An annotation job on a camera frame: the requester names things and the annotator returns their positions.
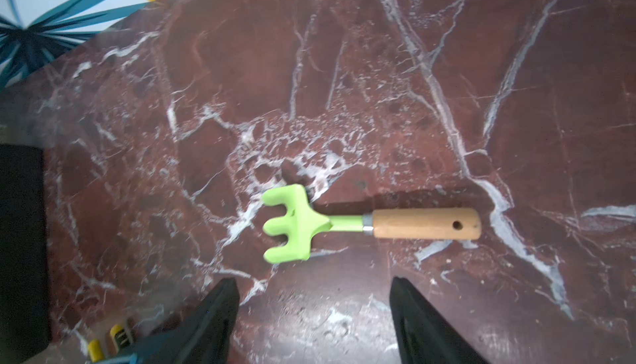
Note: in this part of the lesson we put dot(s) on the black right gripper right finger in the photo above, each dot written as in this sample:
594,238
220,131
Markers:
423,334

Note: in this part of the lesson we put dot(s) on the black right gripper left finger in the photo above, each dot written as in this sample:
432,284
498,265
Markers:
203,337

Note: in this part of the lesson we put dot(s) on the green rake wooden handle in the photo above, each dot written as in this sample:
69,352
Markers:
301,223

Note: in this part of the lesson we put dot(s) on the teal plastic storage box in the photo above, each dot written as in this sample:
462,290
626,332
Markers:
132,358

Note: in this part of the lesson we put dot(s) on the yellow black pliers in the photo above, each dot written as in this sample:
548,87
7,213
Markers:
112,342

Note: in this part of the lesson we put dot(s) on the yellow black toolbox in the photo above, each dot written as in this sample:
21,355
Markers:
25,329

